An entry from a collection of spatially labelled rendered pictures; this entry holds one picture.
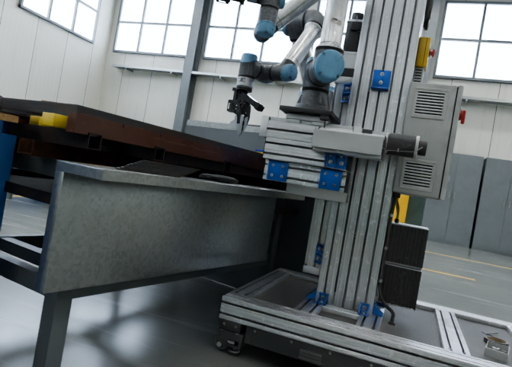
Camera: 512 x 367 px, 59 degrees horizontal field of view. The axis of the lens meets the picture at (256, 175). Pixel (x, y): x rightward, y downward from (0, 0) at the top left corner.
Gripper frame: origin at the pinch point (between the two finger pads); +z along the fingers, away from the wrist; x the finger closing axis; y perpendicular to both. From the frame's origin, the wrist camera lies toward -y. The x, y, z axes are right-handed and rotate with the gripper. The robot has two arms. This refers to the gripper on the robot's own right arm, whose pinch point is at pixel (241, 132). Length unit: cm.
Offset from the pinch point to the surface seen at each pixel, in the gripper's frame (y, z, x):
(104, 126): 5, 11, 70
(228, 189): -15.2, 24.5, 25.2
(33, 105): 31, 7, 77
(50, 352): 10, 84, 71
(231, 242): 1, 50, -9
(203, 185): -15.2, 24.1, 40.5
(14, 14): 945, -260, -415
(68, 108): 13, 7, 77
